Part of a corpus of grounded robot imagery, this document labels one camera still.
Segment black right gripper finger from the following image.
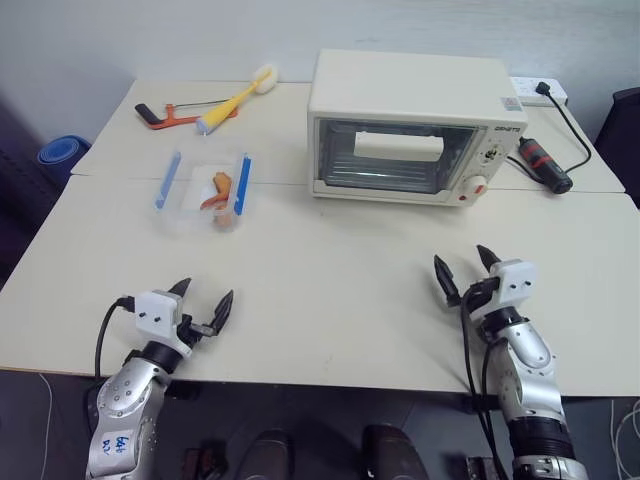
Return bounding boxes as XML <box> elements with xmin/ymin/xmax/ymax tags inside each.
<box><xmin>475</xmin><ymin>243</ymin><xmax>502</xmax><ymax>279</ymax></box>
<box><xmin>432</xmin><ymin>254</ymin><xmax>464</xmax><ymax>308</ymax></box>

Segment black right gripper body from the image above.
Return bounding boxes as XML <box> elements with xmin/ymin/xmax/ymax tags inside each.
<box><xmin>460</xmin><ymin>276</ymin><xmax>502</xmax><ymax>319</ymax></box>

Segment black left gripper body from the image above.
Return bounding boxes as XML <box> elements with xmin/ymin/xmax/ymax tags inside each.
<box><xmin>174</xmin><ymin>312</ymin><xmax>219</xmax><ymax>351</ymax></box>

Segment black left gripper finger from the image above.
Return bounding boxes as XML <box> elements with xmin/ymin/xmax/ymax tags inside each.
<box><xmin>209</xmin><ymin>288</ymin><xmax>236</xmax><ymax>336</ymax></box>
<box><xmin>167</xmin><ymin>277</ymin><xmax>193</xmax><ymax>302</ymax></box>

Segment white knob with red marking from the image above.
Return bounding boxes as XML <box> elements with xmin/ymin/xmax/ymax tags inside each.
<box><xmin>457</xmin><ymin>175</ymin><xmax>490</xmax><ymax>207</ymax></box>

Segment clear plastic container blue handles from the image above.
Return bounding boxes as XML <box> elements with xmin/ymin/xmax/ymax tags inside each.
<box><xmin>147</xmin><ymin>144</ymin><xmax>255</xmax><ymax>237</ymax></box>

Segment orange fried food piece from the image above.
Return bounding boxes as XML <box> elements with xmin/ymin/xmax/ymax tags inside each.
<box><xmin>210</xmin><ymin>170</ymin><xmax>237</xmax><ymax>201</ymax></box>

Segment white toaster oven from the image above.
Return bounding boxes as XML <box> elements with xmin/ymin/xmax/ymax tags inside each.
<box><xmin>306</xmin><ymin>48</ymin><xmax>530</xmax><ymax>209</ymax></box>

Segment black and red hand tool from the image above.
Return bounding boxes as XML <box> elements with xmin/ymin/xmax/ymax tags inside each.
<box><xmin>516</xmin><ymin>135</ymin><xmax>575</xmax><ymax>196</ymax></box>

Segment blue container clip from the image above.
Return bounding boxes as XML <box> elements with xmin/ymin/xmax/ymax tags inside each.
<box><xmin>153</xmin><ymin>150</ymin><xmax>181</xmax><ymax>212</ymax></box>
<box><xmin>231</xmin><ymin>151</ymin><xmax>253</xmax><ymax>217</ymax></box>

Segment dark rounded shape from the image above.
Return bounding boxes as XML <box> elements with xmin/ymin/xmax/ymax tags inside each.
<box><xmin>360</xmin><ymin>423</ymin><xmax>432</xmax><ymax>480</ymax></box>
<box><xmin>233</xmin><ymin>428</ymin><xmax>297</xmax><ymax>480</ymax></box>

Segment white power strip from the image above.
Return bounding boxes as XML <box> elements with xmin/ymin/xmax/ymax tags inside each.
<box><xmin>509</xmin><ymin>75</ymin><xmax>570</xmax><ymax>108</ymax></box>

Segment black chair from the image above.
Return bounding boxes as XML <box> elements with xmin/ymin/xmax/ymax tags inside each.
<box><xmin>593</xmin><ymin>86</ymin><xmax>640</xmax><ymax>209</ymax></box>

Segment dark upholstered furniture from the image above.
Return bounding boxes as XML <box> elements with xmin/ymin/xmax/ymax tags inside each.
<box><xmin>0</xmin><ymin>92</ymin><xmax>77</xmax><ymax>294</ymax></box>

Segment yellow sponge bottle brush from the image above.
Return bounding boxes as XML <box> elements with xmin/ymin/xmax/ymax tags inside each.
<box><xmin>195</xmin><ymin>62</ymin><xmax>282</xmax><ymax>137</ymax></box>

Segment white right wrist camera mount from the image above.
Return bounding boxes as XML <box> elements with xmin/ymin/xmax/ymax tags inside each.
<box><xmin>485</xmin><ymin>259</ymin><xmax>539</xmax><ymax>322</ymax></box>

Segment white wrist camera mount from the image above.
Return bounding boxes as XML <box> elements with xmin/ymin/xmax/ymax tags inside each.
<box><xmin>485</xmin><ymin>259</ymin><xmax>539</xmax><ymax>322</ymax></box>
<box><xmin>133</xmin><ymin>288</ymin><xmax>194</xmax><ymax>359</ymax></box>

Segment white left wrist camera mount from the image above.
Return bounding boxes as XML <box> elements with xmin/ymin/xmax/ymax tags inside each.
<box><xmin>133</xmin><ymin>288</ymin><xmax>194</xmax><ymax>359</ymax></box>

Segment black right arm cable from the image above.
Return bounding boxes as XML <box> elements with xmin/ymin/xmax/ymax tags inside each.
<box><xmin>460</xmin><ymin>285</ymin><xmax>509</xmax><ymax>480</ymax></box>

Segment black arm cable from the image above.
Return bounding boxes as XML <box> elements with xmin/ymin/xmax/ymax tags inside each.
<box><xmin>460</xmin><ymin>285</ymin><xmax>509</xmax><ymax>480</ymax></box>
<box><xmin>94</xmin><ymin>296</ymin><xmax>137</xmax><ymax>379</ymax></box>

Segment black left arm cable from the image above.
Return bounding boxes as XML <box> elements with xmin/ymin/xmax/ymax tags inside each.
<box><xmin>94</xmin><ymin>296</ymin><xmax>137</xmax><ymax>379</ymax></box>

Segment black table bracket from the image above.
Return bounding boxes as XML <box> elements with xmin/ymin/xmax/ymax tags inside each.
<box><xmin>451</xmin><ymin>391</ymin><xmax>502</xmax><ymax>415</ymax></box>

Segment white oven door handle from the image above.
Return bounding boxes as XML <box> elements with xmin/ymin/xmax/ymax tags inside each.
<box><xmin>352</xmin><ymin>130</ymin><xmax>447</xmax><ymax>163</ymax></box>

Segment black power cable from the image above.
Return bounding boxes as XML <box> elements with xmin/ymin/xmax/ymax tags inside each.
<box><xmin>505</xmin><ymin>92</ymin><xmax>594</xmax><ymax>177</ymax></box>

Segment thin white cable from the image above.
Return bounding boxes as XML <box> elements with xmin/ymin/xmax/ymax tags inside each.
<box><xmin>38</xmin><ymin>371</ymin><xmax>57</xmax><ymax>454</ymax></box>

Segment orange hacksaw black handle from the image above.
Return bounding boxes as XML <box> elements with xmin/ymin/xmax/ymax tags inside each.
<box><xmin>133</xmin><ymin>101</ymin><xmax>242</xmax><ymax>133</ymax></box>

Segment white loose cables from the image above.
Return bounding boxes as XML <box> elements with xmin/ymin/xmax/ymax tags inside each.
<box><xmin>608</xmin><ymin>396</ymin><xmax>640</xmax><ymax>480</ymax></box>

